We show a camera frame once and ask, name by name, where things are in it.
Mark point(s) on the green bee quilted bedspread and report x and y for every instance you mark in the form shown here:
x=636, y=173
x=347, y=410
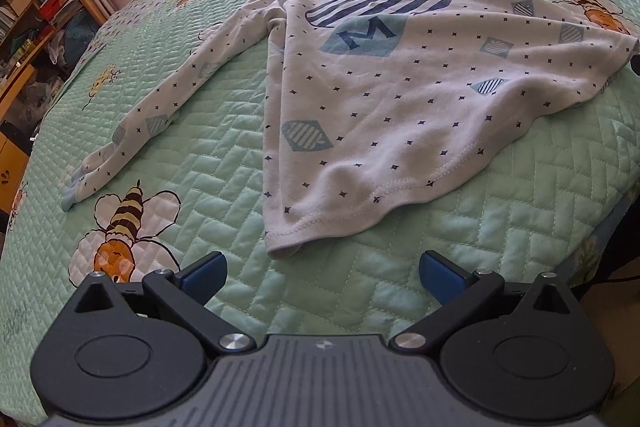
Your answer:
x=225, y=187

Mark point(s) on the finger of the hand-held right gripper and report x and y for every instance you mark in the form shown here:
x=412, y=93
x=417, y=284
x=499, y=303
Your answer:
x=636, y=66

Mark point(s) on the blue bag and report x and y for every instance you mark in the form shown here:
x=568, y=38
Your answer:
x=82, y=32

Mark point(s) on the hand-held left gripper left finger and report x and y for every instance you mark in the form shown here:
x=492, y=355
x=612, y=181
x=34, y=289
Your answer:
x=205, y=274

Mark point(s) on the wooden desk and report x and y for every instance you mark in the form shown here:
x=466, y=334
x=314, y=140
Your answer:
x=10, y=167

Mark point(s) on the white printed long-sleeve shirt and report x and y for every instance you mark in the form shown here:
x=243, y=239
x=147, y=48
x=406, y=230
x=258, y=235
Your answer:
x=400, y=107

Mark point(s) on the red cardboard box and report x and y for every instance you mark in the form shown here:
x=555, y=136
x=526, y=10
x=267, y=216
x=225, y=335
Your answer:
x=54, y=6

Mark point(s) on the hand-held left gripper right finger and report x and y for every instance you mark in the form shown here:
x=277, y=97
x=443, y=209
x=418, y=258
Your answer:
x=440, y=277

